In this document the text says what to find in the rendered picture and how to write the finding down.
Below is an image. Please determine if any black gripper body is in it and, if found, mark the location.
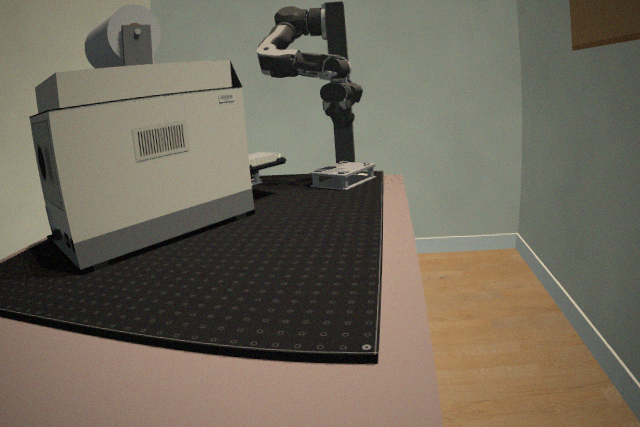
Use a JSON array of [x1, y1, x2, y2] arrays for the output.
[[320, 77, 363, 107]]

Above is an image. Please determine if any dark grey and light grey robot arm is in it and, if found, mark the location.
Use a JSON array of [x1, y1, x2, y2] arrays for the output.
[[257, 3, 351, 82]]

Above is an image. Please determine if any beige foil roll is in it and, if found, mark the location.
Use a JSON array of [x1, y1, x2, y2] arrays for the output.
[[85, 4, 161, 68]]

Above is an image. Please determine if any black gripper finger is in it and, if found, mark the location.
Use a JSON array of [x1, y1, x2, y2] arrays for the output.
[[323, 101, 343, 130], [336, 98, 355, 130]]

